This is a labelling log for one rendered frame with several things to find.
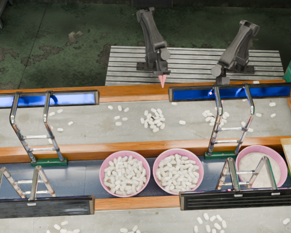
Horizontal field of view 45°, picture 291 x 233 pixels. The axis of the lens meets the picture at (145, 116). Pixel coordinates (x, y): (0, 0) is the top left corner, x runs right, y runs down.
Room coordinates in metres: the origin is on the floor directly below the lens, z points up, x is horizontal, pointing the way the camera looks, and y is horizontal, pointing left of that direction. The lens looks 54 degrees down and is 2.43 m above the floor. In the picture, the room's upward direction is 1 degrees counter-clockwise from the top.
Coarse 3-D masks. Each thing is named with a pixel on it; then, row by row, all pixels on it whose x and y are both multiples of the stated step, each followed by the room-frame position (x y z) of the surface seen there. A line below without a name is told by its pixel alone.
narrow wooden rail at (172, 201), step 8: (96, 200) 0.68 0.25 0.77; (104, 200) 0.68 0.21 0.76; (112, 200) 0.68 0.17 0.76; (120, 200) 0.68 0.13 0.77; (128, 200) 0.67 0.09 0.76; (136, 200) 0.67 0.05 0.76; (144, 200) 0.67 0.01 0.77; (152, 200) 0.67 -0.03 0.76; (160, 200) 0.67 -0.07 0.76; (168, 200) 0.67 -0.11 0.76; (176, 200) 0.67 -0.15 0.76; (96, 208) 0.63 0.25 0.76; (104, 208) 0.63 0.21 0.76; (112, 208) 0.63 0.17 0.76; (120, 208) 0.64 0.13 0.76; (128, 208) 0.64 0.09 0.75; (136, 208) 0.64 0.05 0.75; (144, 208) 0.64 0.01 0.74
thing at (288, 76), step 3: (288, 66) 1.50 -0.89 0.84; (288, 69) 1.48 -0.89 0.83; (285, 72) 1.50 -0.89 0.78; (288, 72) 1.47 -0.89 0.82; (285, 75) 1.48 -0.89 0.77; (288, 75) 1.45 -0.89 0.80; (282, 78) 1.50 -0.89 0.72; (285, 78) 1.47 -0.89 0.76; (288, 78) 1.44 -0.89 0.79; (288, 81) 1.43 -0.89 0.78
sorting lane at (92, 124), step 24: (0, 120) 1.19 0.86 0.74; (24, 120) 1.19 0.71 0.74; (48, 120) 1.19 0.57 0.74; (72, 120) 1.19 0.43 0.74; (96, 120) 1.18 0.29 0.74; (120, 120) 1.18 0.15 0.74; (144, 120) 1.18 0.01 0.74; (168, 120) 1.17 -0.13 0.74; (192, 120) 1.17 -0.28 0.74; (240, 120) 1.16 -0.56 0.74; (264, 120) 1.16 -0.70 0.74; (288, 120) 1.16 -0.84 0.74; (0, 144) 1.03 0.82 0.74; (48, 144) 1.02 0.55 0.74; (72, 144) 1.02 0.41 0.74
